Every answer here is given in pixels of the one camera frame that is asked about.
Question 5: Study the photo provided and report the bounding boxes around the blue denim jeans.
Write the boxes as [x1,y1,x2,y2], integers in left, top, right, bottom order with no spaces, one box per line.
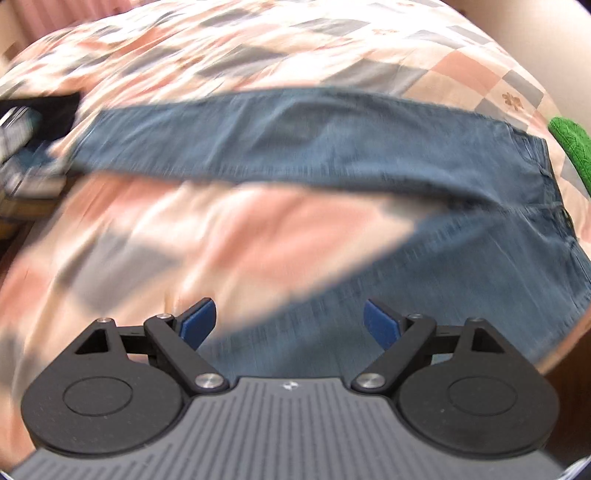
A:
[69,88,591,385]

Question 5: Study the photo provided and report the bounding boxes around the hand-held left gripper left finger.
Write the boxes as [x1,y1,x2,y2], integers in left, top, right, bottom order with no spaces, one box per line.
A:
[73,298,230,396]

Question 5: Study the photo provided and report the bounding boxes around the stack of folded clothes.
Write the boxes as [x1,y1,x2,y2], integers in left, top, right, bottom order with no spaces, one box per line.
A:
[0,106,71,219]

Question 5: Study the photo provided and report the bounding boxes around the pink grey checkered quilt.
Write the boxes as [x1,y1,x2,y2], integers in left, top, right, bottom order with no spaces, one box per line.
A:
[0,0,588,467]

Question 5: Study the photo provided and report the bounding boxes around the green knitted sweater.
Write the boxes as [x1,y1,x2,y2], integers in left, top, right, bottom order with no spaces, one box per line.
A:
[547,117,591,195]

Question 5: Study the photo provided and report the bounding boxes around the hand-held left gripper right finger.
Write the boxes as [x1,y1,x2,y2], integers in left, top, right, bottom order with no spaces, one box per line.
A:
[350,299,509,395]

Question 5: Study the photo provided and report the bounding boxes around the black garment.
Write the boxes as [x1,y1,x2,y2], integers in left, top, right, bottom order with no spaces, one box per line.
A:
[0,92,82,154]

